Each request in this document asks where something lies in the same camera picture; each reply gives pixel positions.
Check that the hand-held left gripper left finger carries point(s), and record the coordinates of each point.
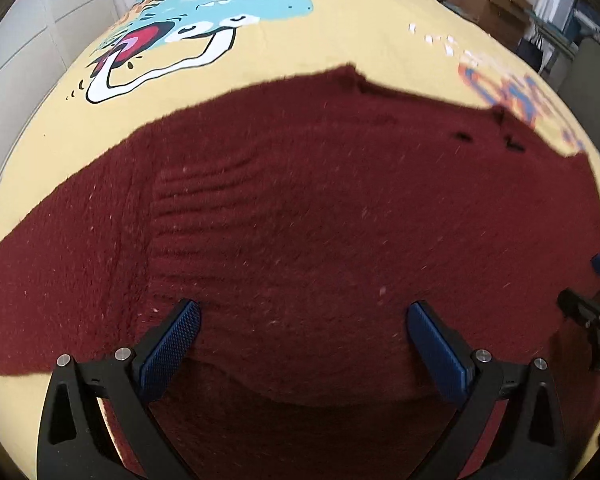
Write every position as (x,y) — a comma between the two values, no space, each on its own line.
(172,340)

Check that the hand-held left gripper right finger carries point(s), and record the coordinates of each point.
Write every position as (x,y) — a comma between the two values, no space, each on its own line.
(435,345)

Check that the dark red knitted sweater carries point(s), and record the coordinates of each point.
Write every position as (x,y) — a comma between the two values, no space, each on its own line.
(305,210)

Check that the grey chair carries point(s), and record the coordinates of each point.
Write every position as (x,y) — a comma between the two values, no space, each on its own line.
(595,75)

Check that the dark paper bag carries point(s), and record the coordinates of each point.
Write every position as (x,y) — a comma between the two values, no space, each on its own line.
(530,55)

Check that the wooden drawer cabinet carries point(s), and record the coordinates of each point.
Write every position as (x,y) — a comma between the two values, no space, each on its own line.
(490,2)

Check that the yellow cartoon printed bedspread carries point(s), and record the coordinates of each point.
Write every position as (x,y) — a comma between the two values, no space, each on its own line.
(330,35)

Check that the white wardrobe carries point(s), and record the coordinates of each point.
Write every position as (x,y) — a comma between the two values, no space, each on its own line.
(30,35)

